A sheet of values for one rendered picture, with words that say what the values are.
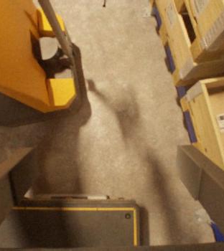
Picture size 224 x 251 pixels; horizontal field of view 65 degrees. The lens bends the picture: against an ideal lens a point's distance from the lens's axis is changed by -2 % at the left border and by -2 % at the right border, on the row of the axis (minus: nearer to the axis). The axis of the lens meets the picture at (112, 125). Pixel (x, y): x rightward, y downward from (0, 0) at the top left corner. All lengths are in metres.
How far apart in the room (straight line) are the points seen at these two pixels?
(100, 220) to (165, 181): 0.65
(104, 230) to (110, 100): 1.02
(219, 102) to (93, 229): 1.11
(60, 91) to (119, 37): 0.86
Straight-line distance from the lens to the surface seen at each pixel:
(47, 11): 1.06
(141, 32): 1.95
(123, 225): 1.28
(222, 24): 0.92
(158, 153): 1.59
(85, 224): 1.29
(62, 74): 1.45
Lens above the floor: 1.55
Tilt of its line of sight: 81 degrees down
